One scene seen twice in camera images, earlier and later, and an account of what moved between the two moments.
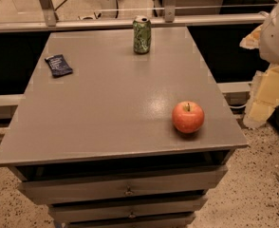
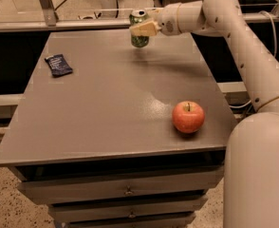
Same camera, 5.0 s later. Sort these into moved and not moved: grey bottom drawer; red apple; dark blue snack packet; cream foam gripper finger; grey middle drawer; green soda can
Moved: green soda can; cream foam gripper finger
Not moved: grey middle drawer; dark blue snack packet; red apple; grey bottom drawer
